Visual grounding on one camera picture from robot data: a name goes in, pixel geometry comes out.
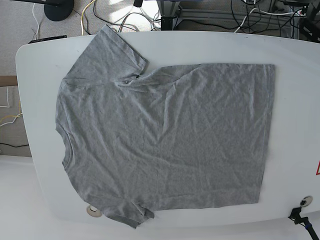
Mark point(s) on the grey T-shirt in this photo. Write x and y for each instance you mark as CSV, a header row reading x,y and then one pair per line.
x,y
180,137

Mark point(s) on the flat black device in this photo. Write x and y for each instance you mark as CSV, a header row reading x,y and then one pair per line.
x,y
48,39

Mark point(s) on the round black stand base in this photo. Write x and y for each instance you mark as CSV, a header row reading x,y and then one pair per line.
x,y
58,10

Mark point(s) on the wooden board edge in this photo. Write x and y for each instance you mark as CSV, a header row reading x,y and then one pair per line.
x,y
8,80

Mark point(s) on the aluminium frame rail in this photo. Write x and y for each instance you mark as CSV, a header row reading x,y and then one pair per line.
x,y
172,8

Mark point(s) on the left table cable grommet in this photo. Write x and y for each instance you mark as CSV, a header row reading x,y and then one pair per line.
x,y
93,212

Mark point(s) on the table cable grommet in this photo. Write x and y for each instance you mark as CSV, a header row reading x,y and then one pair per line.
x,y
306,201
93,212

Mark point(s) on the black clamp with cable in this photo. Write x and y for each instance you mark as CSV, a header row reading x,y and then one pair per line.
x,y
304,221

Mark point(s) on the right table cable grommet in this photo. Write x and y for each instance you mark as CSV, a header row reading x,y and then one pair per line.
x,y
306,201

